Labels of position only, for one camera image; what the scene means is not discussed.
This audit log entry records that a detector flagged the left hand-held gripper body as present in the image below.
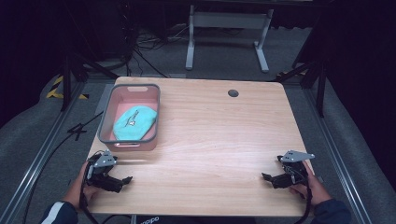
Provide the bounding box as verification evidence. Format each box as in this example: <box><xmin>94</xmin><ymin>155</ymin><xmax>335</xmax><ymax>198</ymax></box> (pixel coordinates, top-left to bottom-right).
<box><xmin>85</xmin><ymin>149</ymin><xmax>119</xmax><ymax>187</ymax></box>

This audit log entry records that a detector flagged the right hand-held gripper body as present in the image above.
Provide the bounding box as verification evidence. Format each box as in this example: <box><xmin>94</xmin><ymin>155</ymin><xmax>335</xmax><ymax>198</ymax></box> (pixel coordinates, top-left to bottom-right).
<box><xmin>276</xmin><ymin>149</ymin><xmax>316</xmax><ymax>187</ymax></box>

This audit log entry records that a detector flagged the person's right hand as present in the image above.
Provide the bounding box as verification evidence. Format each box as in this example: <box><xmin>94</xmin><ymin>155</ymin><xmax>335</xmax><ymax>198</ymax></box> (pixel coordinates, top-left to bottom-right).
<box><xmin>289</xmin><ymin>161</ymin><xmax>332</xmax><ymax>207</ymax></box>

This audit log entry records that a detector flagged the person's left hand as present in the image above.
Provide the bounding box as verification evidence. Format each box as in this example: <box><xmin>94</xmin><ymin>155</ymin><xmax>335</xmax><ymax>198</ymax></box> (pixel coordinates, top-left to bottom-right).
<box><xmin>62</xmin><ymin>161</ymin><xmax>95</xmax><ymax>210</ymax></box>

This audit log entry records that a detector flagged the pink basket with grey rim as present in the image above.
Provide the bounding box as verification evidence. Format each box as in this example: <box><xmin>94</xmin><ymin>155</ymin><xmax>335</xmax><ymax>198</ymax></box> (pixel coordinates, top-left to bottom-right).
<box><xmin>97</xmin><ymin>83</ymin><xmax>162</xmax><ymax>153</ymax></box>

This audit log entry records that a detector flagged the person's dark clothing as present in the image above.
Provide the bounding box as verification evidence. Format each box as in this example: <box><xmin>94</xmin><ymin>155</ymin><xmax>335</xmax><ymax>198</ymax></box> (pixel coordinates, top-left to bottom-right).
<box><xmin>135</xmin><ymin>216</ymin><xmax>260</xmax><ymax>224</ymax></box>

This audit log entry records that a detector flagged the teal fabric pouch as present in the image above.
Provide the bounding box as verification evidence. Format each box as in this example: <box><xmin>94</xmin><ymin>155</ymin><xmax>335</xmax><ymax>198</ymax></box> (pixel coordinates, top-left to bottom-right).
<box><xmin>112</xmin><ymin>105</ymin><xmax>159</xmax><ymax>142</ymax></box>

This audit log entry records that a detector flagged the black metal stand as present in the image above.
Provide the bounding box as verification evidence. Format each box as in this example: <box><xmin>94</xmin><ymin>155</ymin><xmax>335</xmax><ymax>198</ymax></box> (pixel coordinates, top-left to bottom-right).
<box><xmin>60</xmin><ymin>51</ymin><xmax>120</xmax><ymax>113</ymax></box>
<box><xmin>276</xmin><ymin>59</ymin><xmax>329</xmax><ymax>119</ymax></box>

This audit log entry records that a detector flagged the yellow and black floor tape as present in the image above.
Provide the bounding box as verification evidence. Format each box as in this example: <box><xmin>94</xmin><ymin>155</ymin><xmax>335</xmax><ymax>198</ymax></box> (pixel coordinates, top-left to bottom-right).
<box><xmin>45</xmin><ymin>75</ymin><xmax>91</xmax><ymax>101</ymax></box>

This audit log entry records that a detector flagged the right hand-held gripper cable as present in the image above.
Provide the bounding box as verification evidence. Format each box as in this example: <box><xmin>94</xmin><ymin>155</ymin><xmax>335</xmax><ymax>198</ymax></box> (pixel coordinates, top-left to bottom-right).
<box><xmin>293</xmin><ymin>178</ymin><xmax>314</xmax><ymax>224</ymax></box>

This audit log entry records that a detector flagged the hand-held gripper cable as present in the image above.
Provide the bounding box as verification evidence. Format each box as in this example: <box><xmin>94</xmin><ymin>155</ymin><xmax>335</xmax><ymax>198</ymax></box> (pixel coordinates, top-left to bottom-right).
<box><xmin>78</xmin><ymin>167</ymin><xmax>101</xmax><ymax>224</ymax></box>
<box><xmin>293</xmin><ymin>178</ymin><xmax>314</xmax><ymax>224</ymax></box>

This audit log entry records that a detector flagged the left hand-held gripper cable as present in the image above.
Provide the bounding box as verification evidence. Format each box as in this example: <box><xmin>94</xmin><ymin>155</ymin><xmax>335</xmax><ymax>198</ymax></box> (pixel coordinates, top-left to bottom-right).
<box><xmin>78</xmin><ymin>167</ymin><xmax>101</xmax><ymax>224</ymax></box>

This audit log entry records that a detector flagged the aluminium floor rail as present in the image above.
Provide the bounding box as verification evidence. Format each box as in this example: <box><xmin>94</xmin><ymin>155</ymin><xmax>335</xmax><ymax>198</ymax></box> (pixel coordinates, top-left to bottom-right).
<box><xmin>303</xmin><ymin>88</ymin><xmax>375</xmax><ymax>224</ymax></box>
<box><xmin>0</xmin><ymin>81</ymin><xmax>90</xmax><ymax>224</ymax></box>

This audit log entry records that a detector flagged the black floor cable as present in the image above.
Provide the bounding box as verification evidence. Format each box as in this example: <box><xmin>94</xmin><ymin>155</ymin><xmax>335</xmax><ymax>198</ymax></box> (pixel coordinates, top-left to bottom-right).
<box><xmin>21</xmin><ymin>111</ymin><xmax>105</xmax><ymax>224</ymax></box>

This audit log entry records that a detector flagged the bundle of black cables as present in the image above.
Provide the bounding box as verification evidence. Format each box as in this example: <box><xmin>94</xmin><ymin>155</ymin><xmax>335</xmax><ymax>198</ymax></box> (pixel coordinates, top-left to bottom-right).
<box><xmin>120</xmin><ymin>3</ymin><xmax>191</xmax><ymax>78</ymax></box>

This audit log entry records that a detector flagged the white metal desk frame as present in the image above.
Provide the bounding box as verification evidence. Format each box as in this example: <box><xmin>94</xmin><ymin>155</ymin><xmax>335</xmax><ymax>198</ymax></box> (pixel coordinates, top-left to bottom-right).
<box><xmin>185</xmin><ymin>4</ymin><xmax>276</xmax><ymax>75</ymax></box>

